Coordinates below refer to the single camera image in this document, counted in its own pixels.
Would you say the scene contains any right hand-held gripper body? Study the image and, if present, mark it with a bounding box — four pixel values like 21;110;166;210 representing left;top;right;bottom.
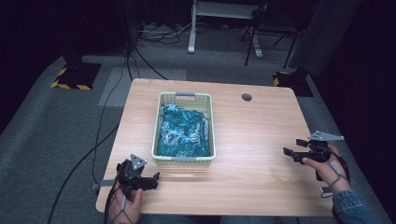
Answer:
303;130;346;182

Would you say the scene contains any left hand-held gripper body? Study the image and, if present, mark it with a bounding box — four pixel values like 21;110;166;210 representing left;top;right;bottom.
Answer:
115;153;152;200

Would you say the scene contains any teal patterned cloth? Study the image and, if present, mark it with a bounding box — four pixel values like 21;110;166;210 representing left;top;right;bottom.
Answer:
156;103;212;159

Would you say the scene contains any pale green plastic basket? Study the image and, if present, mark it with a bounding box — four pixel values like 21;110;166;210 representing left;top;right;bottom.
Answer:
151;91;217;166

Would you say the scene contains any person's right hand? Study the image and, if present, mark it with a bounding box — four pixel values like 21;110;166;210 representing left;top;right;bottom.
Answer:
301;144;353;196

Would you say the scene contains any person's left hand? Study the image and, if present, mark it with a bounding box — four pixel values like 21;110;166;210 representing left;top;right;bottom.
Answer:
108;186;145;224

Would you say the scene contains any person's left leg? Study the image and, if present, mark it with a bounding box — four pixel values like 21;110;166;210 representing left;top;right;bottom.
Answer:
139;214;191;224

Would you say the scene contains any person's leg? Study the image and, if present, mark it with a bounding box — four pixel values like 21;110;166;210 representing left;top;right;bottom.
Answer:
139;214;191;224
219;215;278;224

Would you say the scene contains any black yellow striped stand base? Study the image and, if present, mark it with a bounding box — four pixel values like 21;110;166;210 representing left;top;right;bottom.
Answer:
50;62;103;91
272;69;315;98

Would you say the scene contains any person's right leg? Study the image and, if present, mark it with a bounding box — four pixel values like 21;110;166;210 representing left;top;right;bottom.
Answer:
219;215;278;224

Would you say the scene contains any grey curtain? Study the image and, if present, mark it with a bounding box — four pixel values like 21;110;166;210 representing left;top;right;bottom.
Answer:
288;0;364;77

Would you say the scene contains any black stand pole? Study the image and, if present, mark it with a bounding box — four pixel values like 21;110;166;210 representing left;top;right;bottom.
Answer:
116;0;140;54

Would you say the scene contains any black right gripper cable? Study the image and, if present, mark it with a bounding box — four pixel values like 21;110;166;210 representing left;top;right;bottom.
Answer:
325;145;351;182

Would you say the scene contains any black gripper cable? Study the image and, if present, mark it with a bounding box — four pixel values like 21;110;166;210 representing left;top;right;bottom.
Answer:
325;145;351;182
103;164;124;224

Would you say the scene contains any grey bracket on table edge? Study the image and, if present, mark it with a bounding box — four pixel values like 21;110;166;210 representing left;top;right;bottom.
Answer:
91;179;115;191

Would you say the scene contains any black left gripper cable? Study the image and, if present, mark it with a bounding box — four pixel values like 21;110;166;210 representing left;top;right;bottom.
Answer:
103;164;124;224

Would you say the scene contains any thick black floor cable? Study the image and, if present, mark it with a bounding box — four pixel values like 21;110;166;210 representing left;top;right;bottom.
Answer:
47;123;121;224

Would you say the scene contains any thin black floor cable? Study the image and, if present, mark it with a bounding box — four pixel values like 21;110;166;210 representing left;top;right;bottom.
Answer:
91;52;130;185

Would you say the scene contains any black metal chair frame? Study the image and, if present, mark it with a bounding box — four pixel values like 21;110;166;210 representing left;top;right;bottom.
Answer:
240;4;301;70

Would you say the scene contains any bundle of floor cables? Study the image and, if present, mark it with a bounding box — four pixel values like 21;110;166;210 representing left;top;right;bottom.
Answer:
135;21;191;46

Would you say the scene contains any white desk frame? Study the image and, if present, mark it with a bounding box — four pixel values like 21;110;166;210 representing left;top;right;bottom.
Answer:
187;0;266;60

